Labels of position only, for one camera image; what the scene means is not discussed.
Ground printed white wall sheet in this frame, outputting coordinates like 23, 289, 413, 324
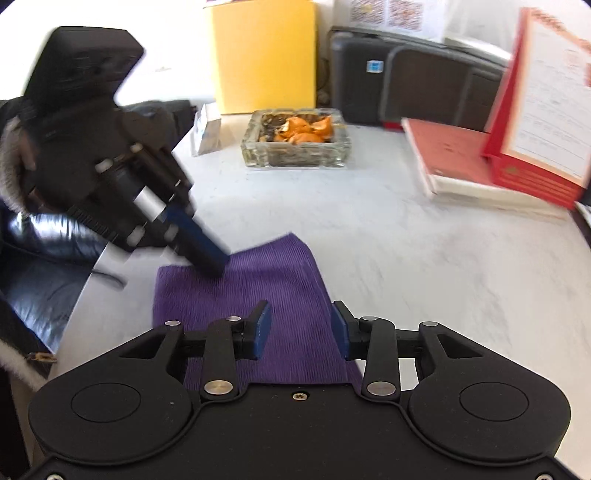
348, 0, 426, 32

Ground purple towel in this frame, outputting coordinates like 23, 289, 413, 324
152, 233, 364, 386

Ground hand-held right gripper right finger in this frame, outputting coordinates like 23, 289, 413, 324
330, 300, 485, 400

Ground grey printer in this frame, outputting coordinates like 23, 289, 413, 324
329, 25, 513, 130

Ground orange peels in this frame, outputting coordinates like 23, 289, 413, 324
274, 115, 334, 145

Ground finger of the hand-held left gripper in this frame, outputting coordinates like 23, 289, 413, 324
164, 205, 232, 278

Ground person's left forearm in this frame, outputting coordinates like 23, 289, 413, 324
0, 97, 44, 217

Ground black cable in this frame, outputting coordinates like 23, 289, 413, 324
91, 269, 126, 291

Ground red desk calendar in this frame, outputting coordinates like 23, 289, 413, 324
480, 7, 591, 209

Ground yellow envelope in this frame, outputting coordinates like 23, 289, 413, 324
207, 0, 319, 115

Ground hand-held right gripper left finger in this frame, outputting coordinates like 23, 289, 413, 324
119, 300, 271, 401

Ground glass ashtray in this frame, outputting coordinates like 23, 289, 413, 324
241, 107, 352, 171

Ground small white packet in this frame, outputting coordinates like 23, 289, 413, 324
191, 102, 222, 158

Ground red book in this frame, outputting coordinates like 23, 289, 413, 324
401, 117, 575, 213

